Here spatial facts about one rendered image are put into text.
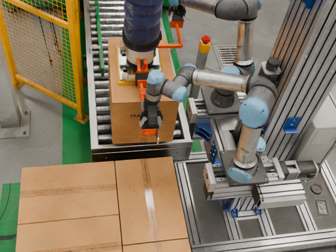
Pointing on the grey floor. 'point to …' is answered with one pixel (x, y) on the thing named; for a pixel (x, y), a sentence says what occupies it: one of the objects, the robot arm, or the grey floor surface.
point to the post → (200, 63)
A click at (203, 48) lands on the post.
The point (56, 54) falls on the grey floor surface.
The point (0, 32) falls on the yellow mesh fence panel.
